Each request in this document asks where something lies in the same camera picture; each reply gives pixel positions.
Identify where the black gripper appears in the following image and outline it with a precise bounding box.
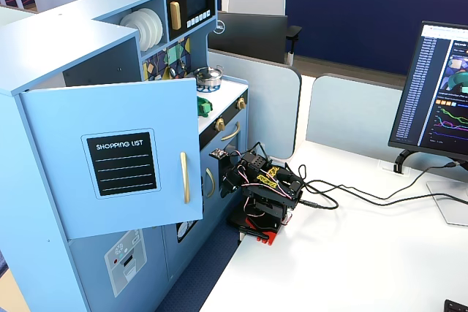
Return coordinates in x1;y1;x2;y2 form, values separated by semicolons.
219;149;273;197

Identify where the green recipient pot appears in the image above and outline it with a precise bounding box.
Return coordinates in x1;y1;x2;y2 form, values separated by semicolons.
197;96;214;118

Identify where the steel pot lid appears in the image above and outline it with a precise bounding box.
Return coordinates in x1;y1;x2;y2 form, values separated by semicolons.
193;65;223;77

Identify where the red table clamp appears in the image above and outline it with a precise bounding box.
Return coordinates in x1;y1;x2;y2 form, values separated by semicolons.
237;216;279;246

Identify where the grey desk divider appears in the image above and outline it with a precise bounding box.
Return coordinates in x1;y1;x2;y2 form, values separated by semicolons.
206;50;303;161
304;73;406;153

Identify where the steel toy pot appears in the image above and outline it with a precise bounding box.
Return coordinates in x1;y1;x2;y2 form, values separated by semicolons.
192;69;225;88

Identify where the steel toy ladle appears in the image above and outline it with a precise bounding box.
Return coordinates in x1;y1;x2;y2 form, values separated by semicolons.
167;48;177;78

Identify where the blue fridge door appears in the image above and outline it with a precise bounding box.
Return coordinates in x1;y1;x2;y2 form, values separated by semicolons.
20;77;204;240

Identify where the black dell monitor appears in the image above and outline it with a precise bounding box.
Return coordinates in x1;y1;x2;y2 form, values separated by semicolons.
208;11;289;66

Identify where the white toy plate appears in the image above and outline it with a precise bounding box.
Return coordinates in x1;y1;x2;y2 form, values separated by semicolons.
128;8;157;52
119;11;144;41
144;7;164;48

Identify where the black microwave door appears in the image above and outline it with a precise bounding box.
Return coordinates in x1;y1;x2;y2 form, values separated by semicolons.
165;0;215;41

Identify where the blue toy kitchen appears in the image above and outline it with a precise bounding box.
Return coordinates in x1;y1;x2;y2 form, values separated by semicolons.
0;0;250;312

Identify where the lit computer monitor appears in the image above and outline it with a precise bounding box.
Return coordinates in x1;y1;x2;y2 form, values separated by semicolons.
388;20;468;227

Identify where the black keyboard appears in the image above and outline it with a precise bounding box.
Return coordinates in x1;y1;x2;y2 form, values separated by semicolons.
443;299;468;312

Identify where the gold dishwasher handle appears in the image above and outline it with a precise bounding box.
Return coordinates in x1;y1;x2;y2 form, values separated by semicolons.
205;167;216;199

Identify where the gold fridge door handle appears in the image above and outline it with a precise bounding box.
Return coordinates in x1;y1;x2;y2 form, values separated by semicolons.
179;151;192;205

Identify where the gold oven handle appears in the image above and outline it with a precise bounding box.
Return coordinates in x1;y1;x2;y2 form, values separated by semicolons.
220;121;241;142

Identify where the black usb cable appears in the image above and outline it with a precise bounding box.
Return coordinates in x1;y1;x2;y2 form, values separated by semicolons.
298;161;461;205

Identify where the desk cable grommet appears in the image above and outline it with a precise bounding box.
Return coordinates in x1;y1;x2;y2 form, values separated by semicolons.
377;148;422;178

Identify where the gold microwave handle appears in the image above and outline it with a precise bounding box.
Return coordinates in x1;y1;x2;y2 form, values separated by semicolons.
169;1;183;31

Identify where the black power cable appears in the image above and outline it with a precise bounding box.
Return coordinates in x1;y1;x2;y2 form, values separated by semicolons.
292;164;468;211

